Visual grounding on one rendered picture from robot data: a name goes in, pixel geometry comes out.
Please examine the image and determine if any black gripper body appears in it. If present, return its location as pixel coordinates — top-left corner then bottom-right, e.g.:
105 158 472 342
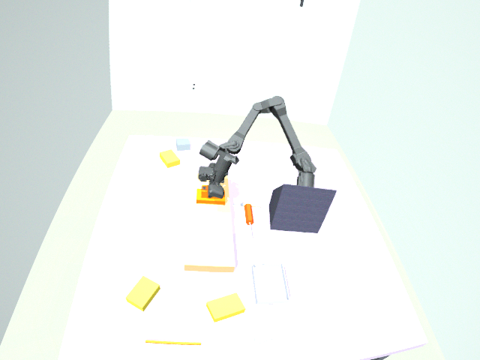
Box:
207 162 229 199

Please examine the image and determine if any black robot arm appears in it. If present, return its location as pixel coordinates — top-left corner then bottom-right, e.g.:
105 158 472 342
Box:
198 96 317 188

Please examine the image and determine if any pale yellow rectangular block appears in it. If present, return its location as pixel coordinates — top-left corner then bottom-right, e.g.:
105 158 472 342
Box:
125 276 161 311
160 149 180 169
206 293 245 323

